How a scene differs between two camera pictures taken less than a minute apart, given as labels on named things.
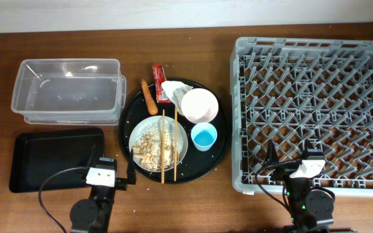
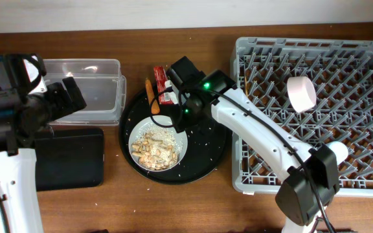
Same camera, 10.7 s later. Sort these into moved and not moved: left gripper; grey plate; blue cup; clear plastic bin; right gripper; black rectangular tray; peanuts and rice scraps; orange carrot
Moved: blue cup; orange carrot; left gripper; right gripper
Not moved: black rectangular tray; clear plastic bin; grey plate; peanuts and rice scraps
